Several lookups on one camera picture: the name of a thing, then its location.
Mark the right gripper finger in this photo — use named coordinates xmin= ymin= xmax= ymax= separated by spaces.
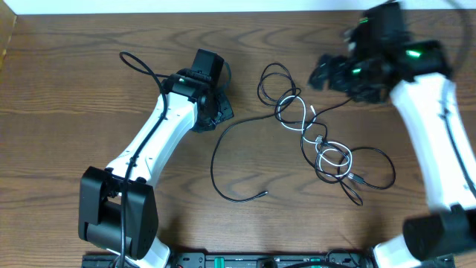
xmin=315 ymin=54 xmax=344 ymax=72
xmin=308 ymin=70 xmax=333 ymax=91

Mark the black usb cable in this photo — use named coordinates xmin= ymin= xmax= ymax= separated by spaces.
xmin=257 ymin=62 xmax=396 ymax=207

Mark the long black cable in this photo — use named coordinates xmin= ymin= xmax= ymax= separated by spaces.
xmin=210 ymin=97 xmax=353 ymax=203

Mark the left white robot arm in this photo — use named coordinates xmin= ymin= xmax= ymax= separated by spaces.
xmin=78 ymin=49 xmax=234 ymax=267

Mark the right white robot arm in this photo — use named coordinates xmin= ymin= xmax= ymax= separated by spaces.
xmin=309 ymin=1 xmax=475 ymax=267

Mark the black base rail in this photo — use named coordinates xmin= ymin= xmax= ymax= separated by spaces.
xmin=80 ymin=250 xmax=456 ymax=268

